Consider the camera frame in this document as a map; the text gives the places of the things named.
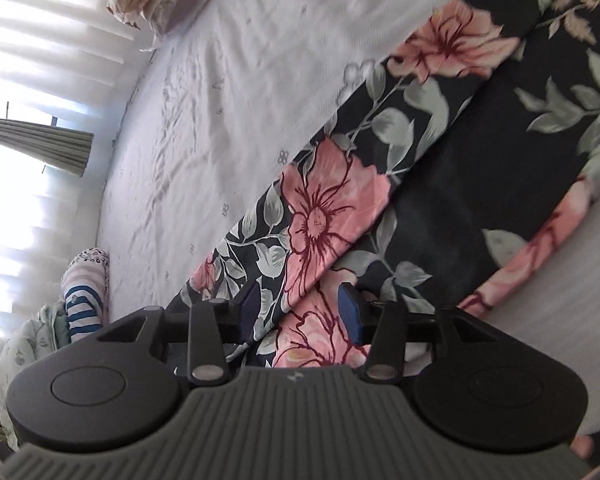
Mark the person's right hand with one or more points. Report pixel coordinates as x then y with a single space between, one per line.
582 447

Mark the bed with pale patterned sheet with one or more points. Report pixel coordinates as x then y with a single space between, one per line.
205 110

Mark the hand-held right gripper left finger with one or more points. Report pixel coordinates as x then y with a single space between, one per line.
249 310

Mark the pink striped folded cloth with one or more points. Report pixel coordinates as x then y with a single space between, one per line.
90 267

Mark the green floral folded blanket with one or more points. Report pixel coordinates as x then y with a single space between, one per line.
30 350

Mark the blue white striped pillow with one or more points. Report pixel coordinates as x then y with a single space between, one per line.
82 312

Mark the black floral pants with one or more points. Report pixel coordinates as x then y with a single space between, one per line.
430 200

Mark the green curtain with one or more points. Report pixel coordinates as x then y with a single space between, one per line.
40 142

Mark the white sheer curtain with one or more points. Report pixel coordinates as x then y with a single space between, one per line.
35 35

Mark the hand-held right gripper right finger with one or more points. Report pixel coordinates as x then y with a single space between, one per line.
350 315

